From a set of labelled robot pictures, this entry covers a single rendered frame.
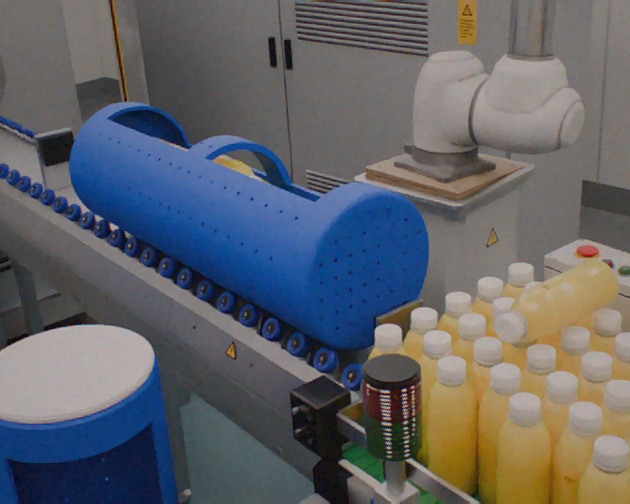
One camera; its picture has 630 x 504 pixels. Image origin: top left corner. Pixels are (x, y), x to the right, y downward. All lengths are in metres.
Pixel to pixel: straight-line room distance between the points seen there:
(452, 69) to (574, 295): 0.93
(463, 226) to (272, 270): 0.73
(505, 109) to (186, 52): 2.50
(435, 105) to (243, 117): 2.09
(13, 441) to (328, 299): 0.53
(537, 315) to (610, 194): 3.35
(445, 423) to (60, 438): 0.56
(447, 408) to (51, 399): 0.58
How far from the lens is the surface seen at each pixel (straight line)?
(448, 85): 2.18
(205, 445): 3.11
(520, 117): 2.10
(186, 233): 1.79
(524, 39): 2.10
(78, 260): 2.37
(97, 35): 7.34
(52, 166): 2.65
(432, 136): 2.22
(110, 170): 2.04
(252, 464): 3.00
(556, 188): 3.65
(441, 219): 2.18
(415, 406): 1.02
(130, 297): 2.15
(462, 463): 1.37
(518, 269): 1.57
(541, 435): 1.25
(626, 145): 4.57
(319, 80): 3.80
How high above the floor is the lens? 1.79
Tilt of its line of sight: 24 degrees down
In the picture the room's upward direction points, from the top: 4 degrees counter-clockwise
